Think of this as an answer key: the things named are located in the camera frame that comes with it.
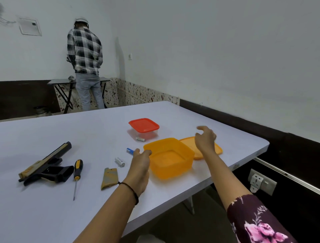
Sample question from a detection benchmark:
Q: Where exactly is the person's right hand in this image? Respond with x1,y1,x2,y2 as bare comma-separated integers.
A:
194,126,217,155

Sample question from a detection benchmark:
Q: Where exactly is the person's left hand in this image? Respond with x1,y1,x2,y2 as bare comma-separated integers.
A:
124,148,152,198

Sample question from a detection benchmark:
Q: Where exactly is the person's right forearm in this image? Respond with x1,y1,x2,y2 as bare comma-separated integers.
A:
198,149,253,211

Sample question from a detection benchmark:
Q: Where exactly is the person's left forearm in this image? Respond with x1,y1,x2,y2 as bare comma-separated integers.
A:
73,183,138,243

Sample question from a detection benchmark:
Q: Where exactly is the orange plastic lid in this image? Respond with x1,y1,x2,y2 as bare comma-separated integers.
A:
179,136,223,160

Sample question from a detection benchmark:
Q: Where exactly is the orange plastic container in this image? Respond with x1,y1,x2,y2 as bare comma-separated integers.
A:
143,137,195,180

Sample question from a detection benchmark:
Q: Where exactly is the clear container with red lid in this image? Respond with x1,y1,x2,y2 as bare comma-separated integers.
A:
128,118,160,142

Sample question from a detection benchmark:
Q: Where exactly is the gold battery cover piece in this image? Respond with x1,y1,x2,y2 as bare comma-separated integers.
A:
100,167,119,191

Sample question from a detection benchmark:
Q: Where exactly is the white table leg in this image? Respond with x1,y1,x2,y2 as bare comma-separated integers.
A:
182,196,196,215

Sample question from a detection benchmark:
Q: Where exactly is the yellow and black screwdriver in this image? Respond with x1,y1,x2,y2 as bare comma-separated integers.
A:
73,159,84,202

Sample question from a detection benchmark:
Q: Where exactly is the white plug adapter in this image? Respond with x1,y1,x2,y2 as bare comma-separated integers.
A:
250,174,264,194

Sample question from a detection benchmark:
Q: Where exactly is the black and gold toy gun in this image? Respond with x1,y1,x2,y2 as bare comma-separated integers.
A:
18,141,75,187

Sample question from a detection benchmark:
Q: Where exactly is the floral dark sleeve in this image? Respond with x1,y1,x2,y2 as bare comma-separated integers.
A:
226,194,298,243

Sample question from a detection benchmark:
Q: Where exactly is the dark folding table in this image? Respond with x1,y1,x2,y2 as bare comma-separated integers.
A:
47,77,111,114

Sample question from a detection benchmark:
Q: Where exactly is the metal pot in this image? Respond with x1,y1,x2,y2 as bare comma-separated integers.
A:
33,105,52,118

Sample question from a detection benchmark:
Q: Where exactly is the black cord bracelet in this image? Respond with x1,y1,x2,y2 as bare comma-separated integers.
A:
118,182,139,206

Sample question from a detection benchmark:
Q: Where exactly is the grey wall socket plate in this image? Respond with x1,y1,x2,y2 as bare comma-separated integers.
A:
248,168,278,196

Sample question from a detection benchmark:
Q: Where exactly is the metal wall rail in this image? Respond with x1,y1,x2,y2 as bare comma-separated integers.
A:
253,157,320,195

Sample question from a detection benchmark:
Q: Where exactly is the white wall panel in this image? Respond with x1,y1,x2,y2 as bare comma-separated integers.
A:
17,15,42,37

